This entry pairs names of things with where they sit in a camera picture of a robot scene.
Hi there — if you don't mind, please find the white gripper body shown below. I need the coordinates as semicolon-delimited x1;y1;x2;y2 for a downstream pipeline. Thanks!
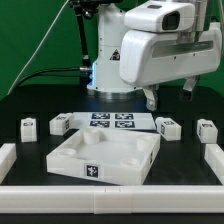
120;25;222;87

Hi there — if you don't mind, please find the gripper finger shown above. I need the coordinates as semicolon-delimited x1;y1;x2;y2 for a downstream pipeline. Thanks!
179;76;200;101
143;85;158;111

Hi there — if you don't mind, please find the white square tabletop part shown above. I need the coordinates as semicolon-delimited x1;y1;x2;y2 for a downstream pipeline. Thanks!
46;127;161;185

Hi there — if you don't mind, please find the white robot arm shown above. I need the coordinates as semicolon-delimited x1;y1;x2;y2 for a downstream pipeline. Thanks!
88;0;224;111

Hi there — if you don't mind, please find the white right fence piece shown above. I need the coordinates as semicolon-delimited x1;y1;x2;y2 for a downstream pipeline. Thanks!
204;144;224;186

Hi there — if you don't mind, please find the white fence piece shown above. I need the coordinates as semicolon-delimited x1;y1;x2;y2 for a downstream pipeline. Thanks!
0;143;17;184
204;144;224;186

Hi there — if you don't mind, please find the white left fence piece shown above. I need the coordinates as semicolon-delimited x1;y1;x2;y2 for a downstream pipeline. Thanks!
0;143;17;184

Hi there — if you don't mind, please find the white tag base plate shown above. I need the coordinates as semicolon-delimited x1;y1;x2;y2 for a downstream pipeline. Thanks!
71;112;156;130

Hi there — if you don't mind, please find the white hanging cable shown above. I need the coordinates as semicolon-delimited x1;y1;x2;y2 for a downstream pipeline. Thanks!
6;0;70;96

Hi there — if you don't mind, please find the black cable on table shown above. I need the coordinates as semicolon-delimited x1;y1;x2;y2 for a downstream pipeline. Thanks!
9;65;94;95

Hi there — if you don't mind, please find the white front fence rail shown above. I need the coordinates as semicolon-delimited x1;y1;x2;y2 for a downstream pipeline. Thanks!
0;185;224;214

